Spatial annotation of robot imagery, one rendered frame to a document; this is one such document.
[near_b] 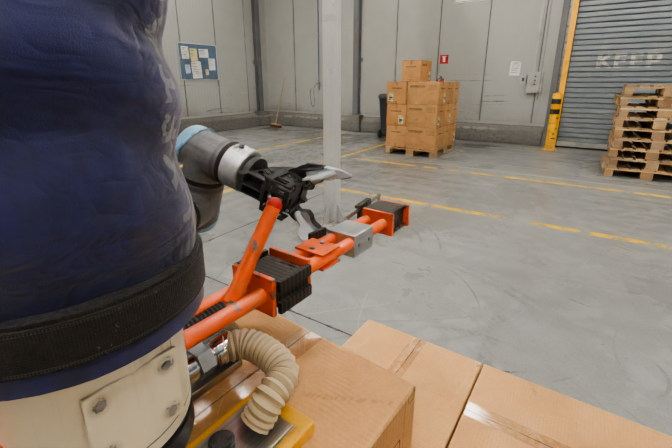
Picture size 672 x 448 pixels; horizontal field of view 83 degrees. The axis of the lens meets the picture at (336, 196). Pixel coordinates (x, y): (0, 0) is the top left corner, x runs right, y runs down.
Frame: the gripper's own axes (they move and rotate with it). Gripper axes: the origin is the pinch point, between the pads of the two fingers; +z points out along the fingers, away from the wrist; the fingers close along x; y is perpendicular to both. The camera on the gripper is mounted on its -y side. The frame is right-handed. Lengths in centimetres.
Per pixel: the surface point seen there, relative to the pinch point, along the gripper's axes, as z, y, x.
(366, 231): 5.0, -1.8, -2.7
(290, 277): 2.1, 21.7, -1.2
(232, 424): 5.7, 35.8, -12.9
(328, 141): -109, -247, -77
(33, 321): -3, 51, 10
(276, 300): 1.8, 23.6, -4.3
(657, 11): 182, -863, 168
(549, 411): 60, -30, -43
